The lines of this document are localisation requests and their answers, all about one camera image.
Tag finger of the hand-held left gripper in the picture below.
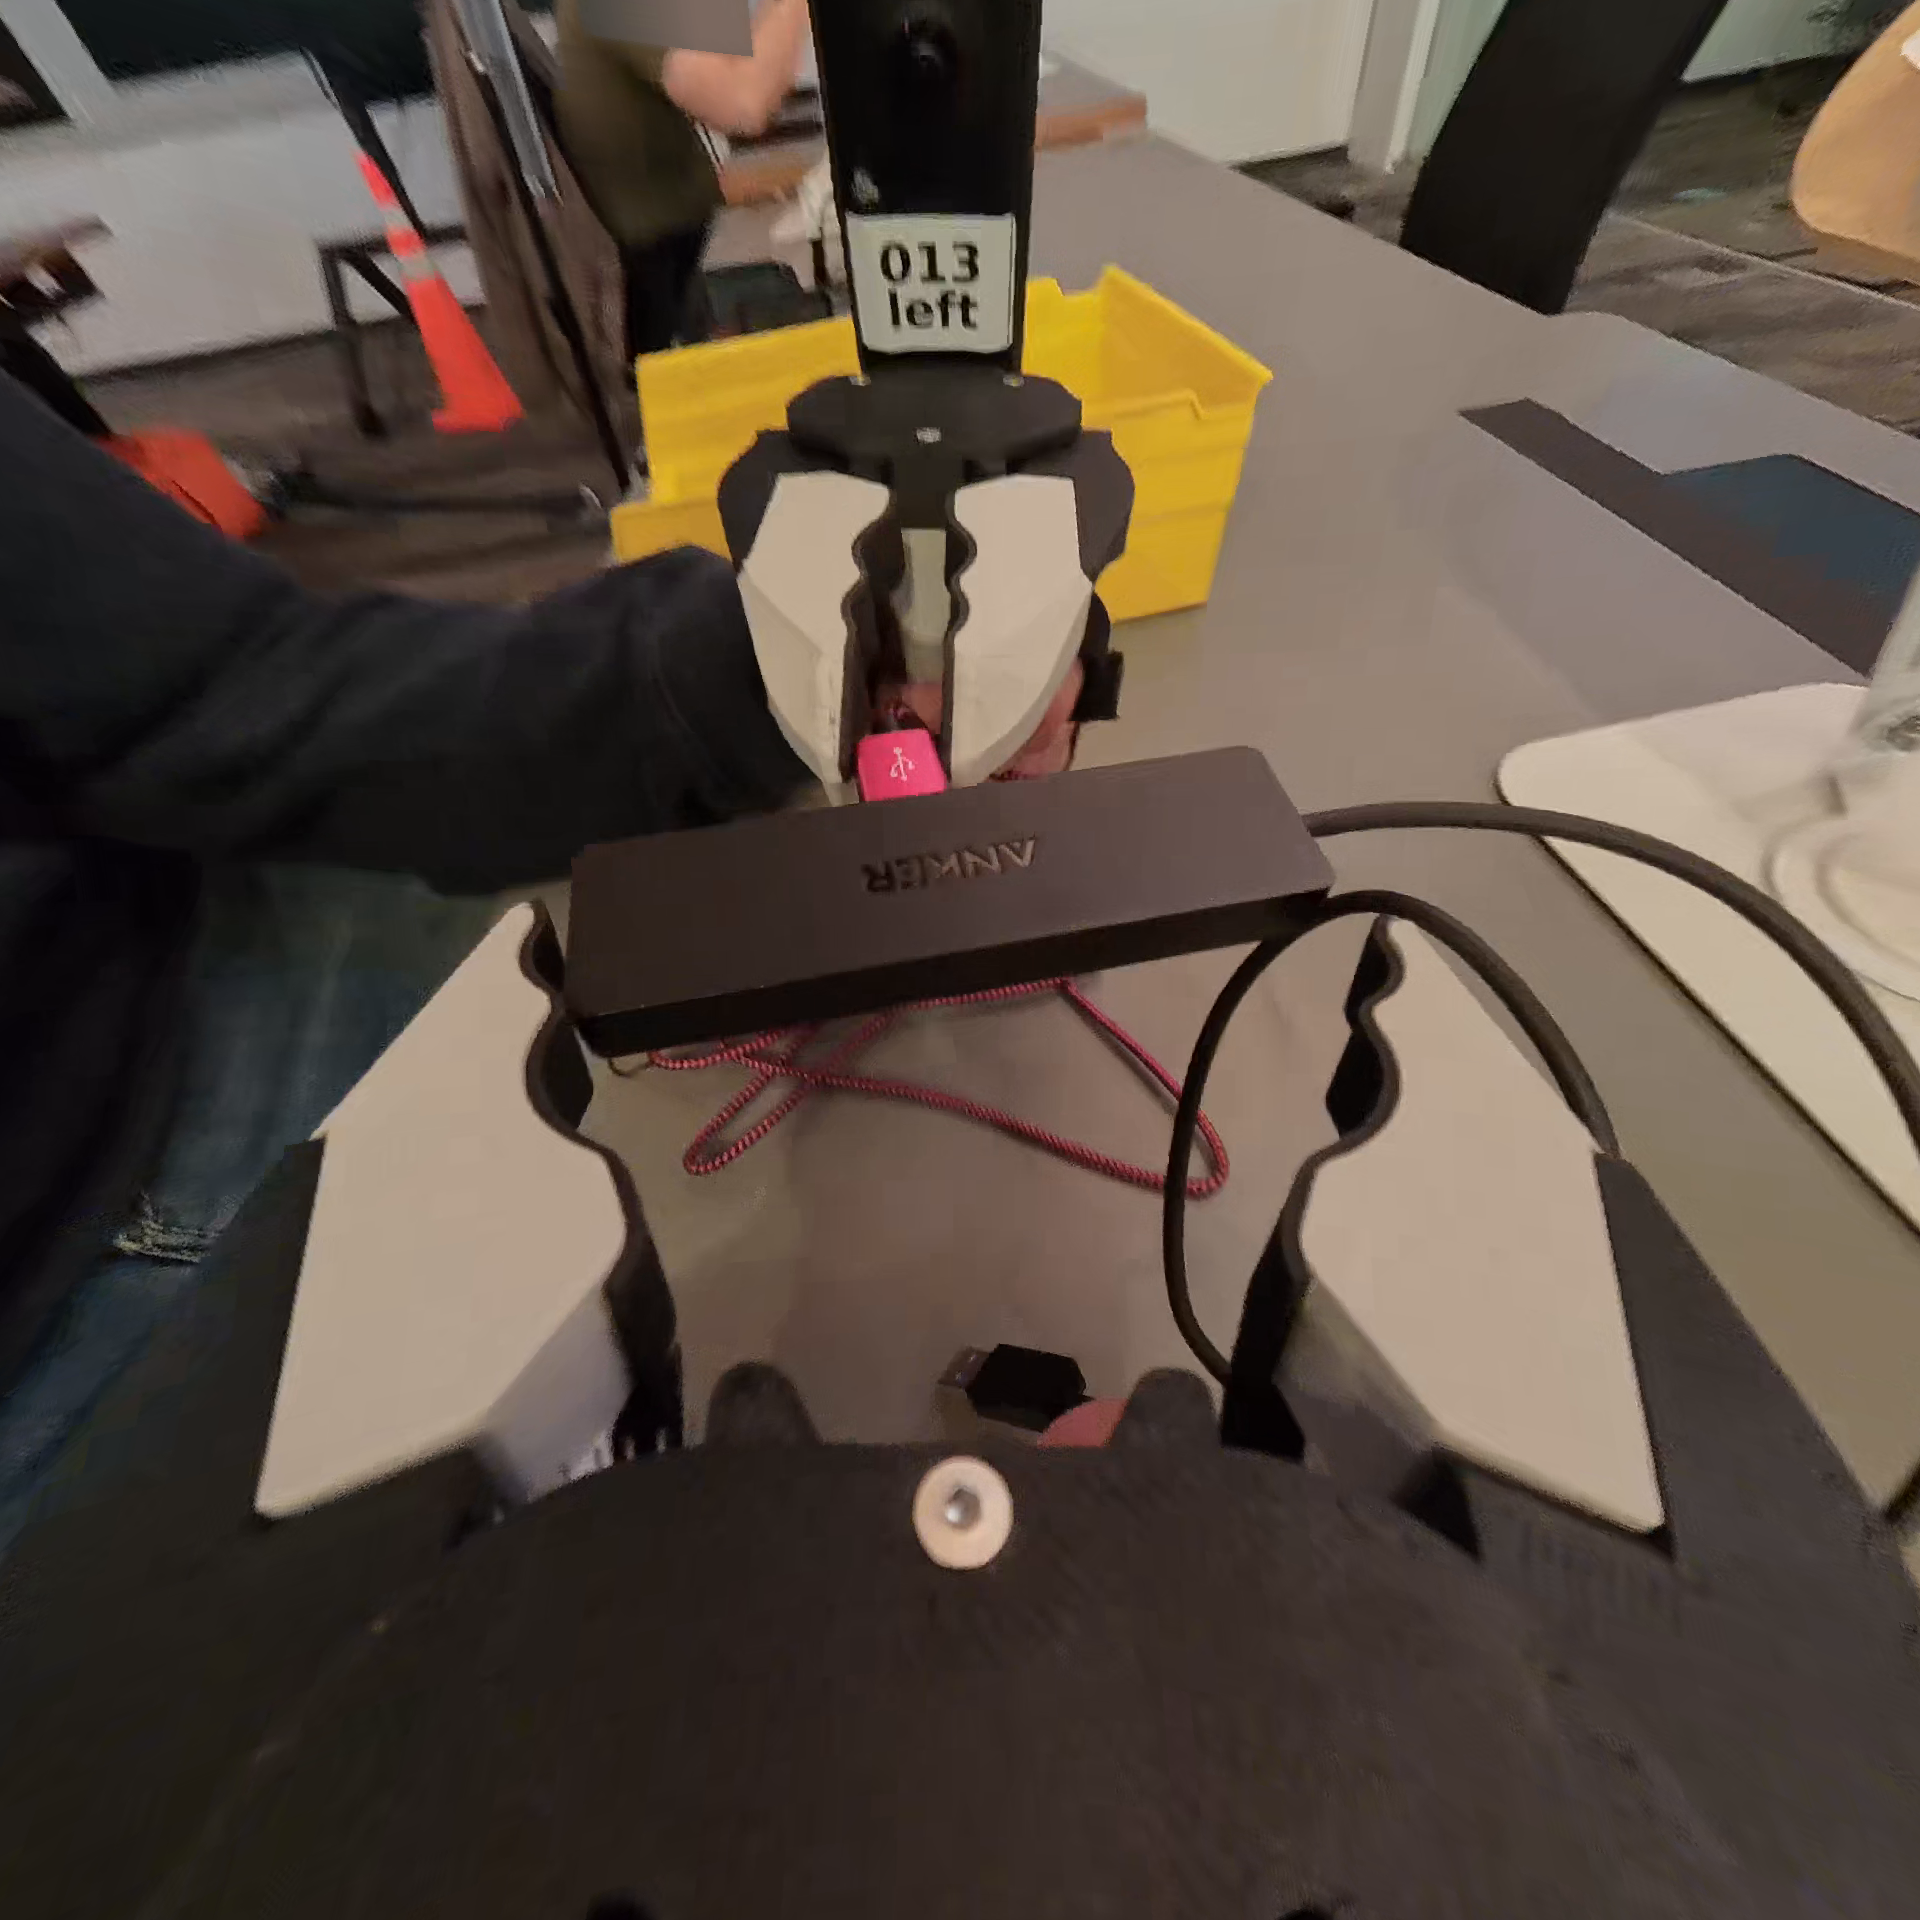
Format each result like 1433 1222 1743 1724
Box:
738 472 889 807
943 477 1093 783

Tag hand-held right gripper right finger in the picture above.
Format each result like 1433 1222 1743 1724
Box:
1223 913 1671 1535

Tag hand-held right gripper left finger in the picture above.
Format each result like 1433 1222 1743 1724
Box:
251 900 689 1519

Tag red braided usb cable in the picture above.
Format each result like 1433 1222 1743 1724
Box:
609 728 1232 1199

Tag yellow plastic bin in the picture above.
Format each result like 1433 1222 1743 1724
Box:
609 267 1274 623

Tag black usb hub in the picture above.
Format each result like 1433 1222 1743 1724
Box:
562 744 1338 1057

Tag black hub cable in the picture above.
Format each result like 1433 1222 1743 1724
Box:
937 801 1920 1449

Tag person's blue jeans legs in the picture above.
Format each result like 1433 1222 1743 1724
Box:
0 871 513 1547

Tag orange traffic cone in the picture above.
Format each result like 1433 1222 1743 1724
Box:
356 150 528 437

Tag black chair back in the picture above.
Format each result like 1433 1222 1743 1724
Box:
1400 0 1730 317

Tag white bench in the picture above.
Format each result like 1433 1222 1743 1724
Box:
0 52 483 377

